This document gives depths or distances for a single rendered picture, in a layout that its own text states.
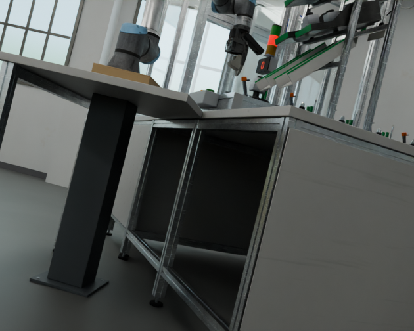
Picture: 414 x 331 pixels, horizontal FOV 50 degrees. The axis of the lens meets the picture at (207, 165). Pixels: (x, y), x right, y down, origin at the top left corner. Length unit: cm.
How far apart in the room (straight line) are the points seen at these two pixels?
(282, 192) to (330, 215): 18
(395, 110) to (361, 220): 428
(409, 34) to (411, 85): 60
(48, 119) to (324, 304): 505
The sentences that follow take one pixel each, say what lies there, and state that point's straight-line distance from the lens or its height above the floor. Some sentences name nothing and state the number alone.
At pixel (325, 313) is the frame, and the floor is 29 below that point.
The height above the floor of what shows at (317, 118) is 85.
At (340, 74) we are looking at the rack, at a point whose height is 106.
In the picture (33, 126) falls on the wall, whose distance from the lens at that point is 616.
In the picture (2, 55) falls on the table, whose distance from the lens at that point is 177.
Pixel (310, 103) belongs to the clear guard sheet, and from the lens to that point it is 357.
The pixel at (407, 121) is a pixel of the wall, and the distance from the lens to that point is 572.
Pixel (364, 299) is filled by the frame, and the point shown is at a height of 35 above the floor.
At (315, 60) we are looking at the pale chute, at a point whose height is 109.
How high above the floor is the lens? 63
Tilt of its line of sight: level
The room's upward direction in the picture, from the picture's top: 14 degrees clockwise
